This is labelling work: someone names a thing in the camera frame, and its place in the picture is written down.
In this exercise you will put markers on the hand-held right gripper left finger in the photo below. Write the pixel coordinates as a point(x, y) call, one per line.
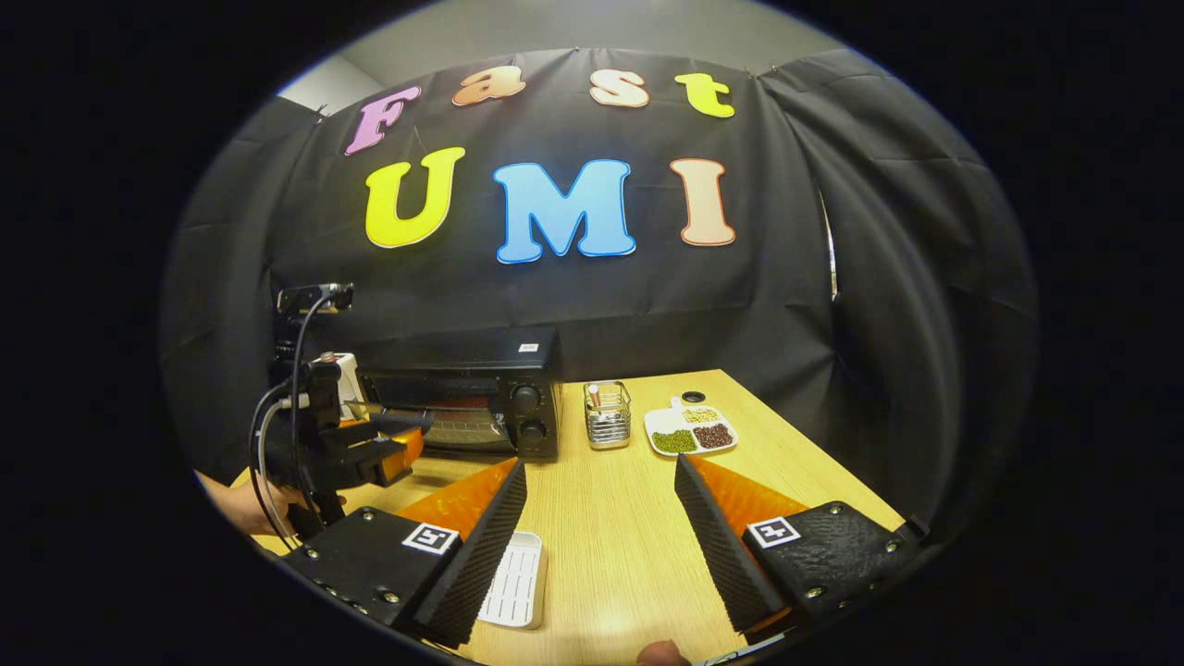
point(481, 555)

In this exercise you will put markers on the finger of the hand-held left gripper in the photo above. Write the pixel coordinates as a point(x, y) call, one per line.
point(400, 458)
point(402, 424)

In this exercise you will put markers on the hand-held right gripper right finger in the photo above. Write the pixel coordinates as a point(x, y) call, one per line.
point(726, 555)

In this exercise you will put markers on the black electric oven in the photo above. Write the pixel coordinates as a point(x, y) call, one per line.
point(481, 356)

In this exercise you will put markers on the white ribbed tray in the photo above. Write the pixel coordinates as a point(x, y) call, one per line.
point(513, 583)

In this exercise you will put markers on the white toaster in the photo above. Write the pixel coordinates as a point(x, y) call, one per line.
point(350, 379)

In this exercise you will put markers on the white divided plate with beans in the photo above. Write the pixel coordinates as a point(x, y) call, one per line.
point(689, 435)

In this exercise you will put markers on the metal mesh basket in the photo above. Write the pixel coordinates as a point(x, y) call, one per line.
point(607, 421)

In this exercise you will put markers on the black backdrop cloth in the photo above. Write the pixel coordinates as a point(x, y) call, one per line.
point(592, 296)

